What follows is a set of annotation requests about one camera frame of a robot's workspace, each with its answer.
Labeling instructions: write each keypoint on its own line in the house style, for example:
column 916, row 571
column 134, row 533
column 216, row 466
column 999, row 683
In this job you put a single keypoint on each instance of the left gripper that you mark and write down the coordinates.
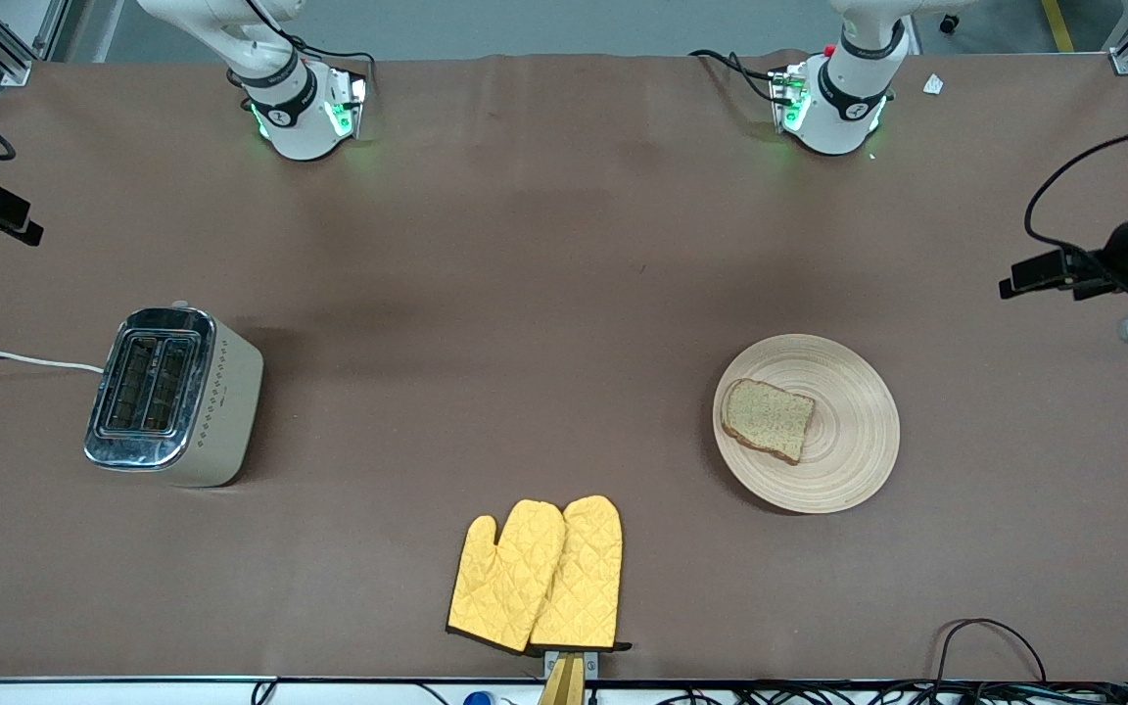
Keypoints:
column 1124, row 247

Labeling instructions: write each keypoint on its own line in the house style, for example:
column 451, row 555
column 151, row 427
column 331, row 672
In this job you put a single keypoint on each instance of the round wooden plate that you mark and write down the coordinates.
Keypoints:
column 848, row 441

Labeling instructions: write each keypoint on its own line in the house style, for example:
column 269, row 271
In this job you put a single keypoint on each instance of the brown bread slice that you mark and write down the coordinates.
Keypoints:
column 770, row 419

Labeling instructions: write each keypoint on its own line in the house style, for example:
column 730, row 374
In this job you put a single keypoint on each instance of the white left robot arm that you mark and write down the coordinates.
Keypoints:
column 843, row 108

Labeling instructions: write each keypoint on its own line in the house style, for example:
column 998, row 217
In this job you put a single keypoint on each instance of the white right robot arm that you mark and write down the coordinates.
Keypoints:
column 300, row 127

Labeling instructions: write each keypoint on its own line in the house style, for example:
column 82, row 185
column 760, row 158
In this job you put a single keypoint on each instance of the silver beige two-slot toaster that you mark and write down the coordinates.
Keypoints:
column 221, row 411

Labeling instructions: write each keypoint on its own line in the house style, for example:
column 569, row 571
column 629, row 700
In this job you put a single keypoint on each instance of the small white paper scrap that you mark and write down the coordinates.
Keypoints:
column 933, row 84

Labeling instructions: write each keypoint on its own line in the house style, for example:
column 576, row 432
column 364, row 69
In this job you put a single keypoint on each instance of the black caster wheel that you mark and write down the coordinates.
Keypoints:
column 949, row 23

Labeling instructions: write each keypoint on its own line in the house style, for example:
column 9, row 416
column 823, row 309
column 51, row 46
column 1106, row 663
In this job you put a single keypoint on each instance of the brown table cover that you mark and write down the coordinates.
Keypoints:
column 564, row 245

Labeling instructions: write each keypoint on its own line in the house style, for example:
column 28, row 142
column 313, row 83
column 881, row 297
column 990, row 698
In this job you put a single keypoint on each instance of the yellow quilted oven mitt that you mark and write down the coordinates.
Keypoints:
column 505, row 578
column 584, row 578

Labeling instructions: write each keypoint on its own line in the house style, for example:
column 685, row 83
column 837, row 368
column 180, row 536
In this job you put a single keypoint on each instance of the blue cap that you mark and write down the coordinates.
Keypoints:
column 478, row 698

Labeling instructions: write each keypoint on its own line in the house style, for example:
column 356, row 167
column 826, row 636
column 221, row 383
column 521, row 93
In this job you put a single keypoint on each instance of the grey metal bracket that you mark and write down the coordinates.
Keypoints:
column 591, row 661

